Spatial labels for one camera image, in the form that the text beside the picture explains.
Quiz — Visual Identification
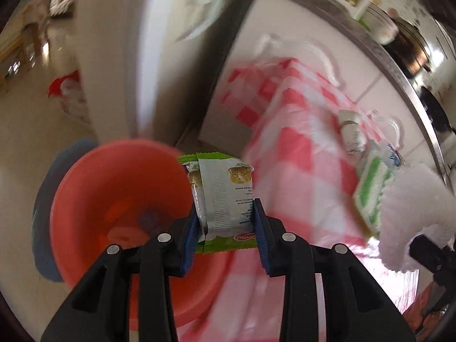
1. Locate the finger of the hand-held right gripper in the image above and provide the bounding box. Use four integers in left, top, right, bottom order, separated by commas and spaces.
409, 234, 456, 314

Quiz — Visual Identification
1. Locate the pink plastic bin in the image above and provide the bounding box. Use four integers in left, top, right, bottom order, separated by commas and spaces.
49, 139, 232, 332

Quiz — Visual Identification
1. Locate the white bowl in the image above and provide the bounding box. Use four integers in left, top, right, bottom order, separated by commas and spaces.
370, 7, 399, 46

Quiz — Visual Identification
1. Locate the white refrigerator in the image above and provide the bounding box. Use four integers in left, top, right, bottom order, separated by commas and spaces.
73, 0, 266, 150

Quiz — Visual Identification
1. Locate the white tissue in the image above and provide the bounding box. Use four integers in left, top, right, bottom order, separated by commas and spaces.
378, 164, 454, 272

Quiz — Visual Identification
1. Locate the red white checkered tablecloth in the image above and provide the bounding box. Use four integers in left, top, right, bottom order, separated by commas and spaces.
178, 57, 421, 342

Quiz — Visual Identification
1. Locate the white basket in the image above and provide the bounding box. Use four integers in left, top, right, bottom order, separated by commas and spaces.
60, 78, 90, 123

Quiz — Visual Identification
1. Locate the steel kitchen countertop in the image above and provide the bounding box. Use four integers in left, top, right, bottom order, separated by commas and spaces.
249, 0, 456, 189

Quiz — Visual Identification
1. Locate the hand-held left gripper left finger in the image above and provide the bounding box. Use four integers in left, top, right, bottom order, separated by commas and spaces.
40, 205, 199, 342

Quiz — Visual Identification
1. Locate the white kitchen cabinet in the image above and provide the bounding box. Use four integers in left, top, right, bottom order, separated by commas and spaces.
198, 0, 446, 200

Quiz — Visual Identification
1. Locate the crumpled white wrapper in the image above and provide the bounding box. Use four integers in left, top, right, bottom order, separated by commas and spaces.
338, 110, 367, 154

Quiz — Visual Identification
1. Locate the green white striped packet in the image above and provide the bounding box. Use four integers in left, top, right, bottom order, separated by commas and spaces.
353, 146, 405, 239

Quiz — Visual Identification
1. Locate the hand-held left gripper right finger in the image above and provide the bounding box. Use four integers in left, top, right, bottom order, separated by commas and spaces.
251, 198, 417, 342

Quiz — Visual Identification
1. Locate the black cooking pot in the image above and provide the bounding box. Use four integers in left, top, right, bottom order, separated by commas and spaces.
388, 18, 433, 79

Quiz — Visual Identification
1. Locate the black wok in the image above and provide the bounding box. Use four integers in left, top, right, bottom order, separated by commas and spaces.
420, 85, 452, 133

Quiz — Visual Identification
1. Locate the green snack packet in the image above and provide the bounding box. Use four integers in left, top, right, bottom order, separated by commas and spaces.
178, 152, 259, 255

